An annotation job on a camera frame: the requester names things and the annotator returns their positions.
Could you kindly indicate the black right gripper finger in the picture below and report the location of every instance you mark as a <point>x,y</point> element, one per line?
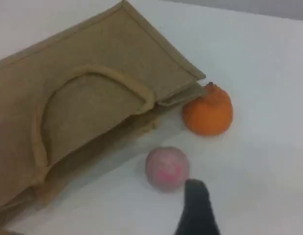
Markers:
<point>197,210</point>

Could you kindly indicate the brown jute tote bag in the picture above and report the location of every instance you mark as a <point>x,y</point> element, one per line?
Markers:
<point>80,98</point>

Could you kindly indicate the pink round bun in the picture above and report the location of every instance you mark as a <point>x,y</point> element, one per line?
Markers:
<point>166,169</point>

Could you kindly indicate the orange tangerine with stem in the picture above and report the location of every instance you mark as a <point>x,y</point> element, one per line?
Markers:
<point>208,115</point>

